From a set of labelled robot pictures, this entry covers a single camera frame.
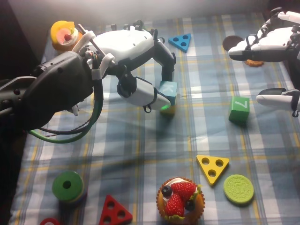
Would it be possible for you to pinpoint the peach cream toy cupcake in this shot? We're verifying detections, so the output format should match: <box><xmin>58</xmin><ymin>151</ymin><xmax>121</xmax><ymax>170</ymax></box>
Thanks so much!
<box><xmin>50</xmin><ymin>20</ymin><xmax>84</xmax><ymax>53</ymax></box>

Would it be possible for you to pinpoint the green sandwich cookie toy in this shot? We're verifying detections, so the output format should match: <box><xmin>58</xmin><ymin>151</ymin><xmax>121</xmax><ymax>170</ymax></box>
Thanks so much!
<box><xmin>223</xmin><ymin>174</ymin><xmax>255</xmax><ymax>207</ymax></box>

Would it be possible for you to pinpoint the strawberry toy cupcake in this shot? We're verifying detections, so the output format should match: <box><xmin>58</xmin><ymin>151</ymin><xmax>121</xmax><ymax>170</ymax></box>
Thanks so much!
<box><xmin>156</xmin><ymin>177</ymin><xmax>206</xmax><ymax>222</ymax></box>

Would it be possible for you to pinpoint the tan biscuit toy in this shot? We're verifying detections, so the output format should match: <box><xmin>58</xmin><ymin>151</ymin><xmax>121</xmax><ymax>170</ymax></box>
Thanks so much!
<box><xmin>243</xmin><ymin>58</ymin><xmax>263</xmax><ymax>68</ymax></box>

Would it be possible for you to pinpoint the yellow triangle block with holes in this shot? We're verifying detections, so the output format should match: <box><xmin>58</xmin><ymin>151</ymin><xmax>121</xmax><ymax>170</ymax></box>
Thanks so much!
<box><xmin>195</xmin><ymin>154</ymin><xmax>230</xmax><ymax>187</ymax></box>

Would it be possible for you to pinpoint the colourful ring stacking toy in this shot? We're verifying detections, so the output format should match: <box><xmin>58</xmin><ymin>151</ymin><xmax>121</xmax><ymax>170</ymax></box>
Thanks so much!
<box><xmin>51</xmin><ymin>170</ymin><xmax>88</xmax><ymax>205</ymax></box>

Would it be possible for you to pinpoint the blue triangle block with holes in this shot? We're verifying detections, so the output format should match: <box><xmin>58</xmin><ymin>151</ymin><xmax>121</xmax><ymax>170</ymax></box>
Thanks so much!
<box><xmin>168</xmin><ymin>33</ymin><xmax>192</xmax><ymax>53</ymax></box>

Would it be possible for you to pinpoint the blue letter K cube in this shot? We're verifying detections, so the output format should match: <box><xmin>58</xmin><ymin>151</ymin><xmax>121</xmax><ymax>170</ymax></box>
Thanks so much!
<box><xmin>158</xmin><ymin>81</ymin><xmax>178</xmax><ymax>106</ymax></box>

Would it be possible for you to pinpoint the red triangle block with holes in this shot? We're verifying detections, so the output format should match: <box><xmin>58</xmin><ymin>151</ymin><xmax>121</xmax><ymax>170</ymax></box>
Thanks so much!
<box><xmin>98</xmin><ymin>194</ymin><xmax>134</xmax><ymax>225</ymax></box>

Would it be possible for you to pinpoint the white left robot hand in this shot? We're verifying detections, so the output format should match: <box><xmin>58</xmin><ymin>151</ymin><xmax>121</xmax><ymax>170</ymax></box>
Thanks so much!
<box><xmin>228</xmin><ymin>7</ymin><xmax>300</xmax><ymax>118</ymax></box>

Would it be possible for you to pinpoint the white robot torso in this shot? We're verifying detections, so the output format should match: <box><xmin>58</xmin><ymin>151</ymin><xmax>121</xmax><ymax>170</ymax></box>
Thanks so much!
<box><xmin>14</xmin><ymin>0</ymin><xmax>270</xmax><ymax>24</ymax></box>

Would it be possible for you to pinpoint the yellow cube block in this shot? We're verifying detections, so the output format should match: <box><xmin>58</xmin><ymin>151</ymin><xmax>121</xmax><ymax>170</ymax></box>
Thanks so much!
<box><xmin>159</xmin><ymin>105</ymin><xmax>176</xmax><ymax>115</ymax></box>

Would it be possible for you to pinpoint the blue plaid tablecloth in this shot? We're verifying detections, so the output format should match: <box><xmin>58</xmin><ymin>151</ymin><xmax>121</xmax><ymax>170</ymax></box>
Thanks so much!
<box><xmin>9</xmin><ymin>14</ymin><xmax>300</xmax><ymax>225</ymax></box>

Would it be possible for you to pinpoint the chocolate sandwich cookie toy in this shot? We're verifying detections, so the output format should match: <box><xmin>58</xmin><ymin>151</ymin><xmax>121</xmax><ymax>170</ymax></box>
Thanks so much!
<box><xmin>222</xmin><ymin>35</ymin><xmax>244</xmax><ymax>51</ymax></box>

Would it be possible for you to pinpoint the red cylinder block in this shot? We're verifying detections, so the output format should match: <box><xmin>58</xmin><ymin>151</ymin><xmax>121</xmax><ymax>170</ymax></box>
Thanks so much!
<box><xmin>39</xmin><ymin>217</ymin><xmax>61</xmax><ymax>225</ymax></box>

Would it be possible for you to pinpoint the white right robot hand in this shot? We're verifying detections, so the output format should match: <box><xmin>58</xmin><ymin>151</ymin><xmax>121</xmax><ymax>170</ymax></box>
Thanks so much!
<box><xmin>92</xmin><ymin>20</ymin><xmax>176</xmax><ymax>113</ymax></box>

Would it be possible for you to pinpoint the green number 7 cube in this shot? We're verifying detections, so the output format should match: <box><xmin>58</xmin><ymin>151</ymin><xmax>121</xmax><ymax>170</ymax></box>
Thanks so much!
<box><xmin>228</xmin><ymin>96</ymin><xmax>250</xmax><ymax>124</ymax></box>

